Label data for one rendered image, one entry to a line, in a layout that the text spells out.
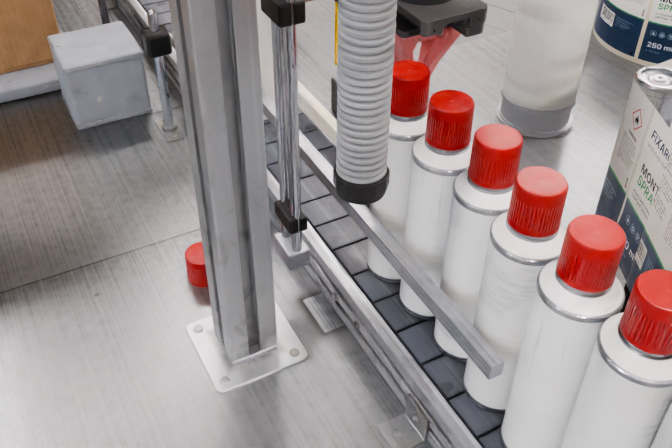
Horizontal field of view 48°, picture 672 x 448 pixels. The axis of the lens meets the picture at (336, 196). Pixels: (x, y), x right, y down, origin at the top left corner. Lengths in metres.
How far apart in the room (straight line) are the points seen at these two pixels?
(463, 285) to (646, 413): 0.17
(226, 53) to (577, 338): 0.28
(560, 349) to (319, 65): 0.72
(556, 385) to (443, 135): 0.19
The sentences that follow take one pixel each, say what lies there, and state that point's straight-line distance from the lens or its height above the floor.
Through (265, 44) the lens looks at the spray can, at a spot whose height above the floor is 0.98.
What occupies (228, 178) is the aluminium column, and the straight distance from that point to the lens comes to 0.55.
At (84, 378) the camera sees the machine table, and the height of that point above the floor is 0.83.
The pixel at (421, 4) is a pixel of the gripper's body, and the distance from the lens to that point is 0.64.
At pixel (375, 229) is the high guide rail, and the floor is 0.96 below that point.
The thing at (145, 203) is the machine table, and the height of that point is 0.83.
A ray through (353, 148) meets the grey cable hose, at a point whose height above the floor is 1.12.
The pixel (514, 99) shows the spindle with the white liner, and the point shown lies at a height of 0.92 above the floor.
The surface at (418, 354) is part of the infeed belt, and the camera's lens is 0.64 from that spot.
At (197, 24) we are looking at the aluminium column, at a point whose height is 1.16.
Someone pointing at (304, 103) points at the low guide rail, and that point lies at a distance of 0.88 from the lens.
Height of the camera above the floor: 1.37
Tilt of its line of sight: 39 degrees down
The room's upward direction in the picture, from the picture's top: 1 degrees clockwise
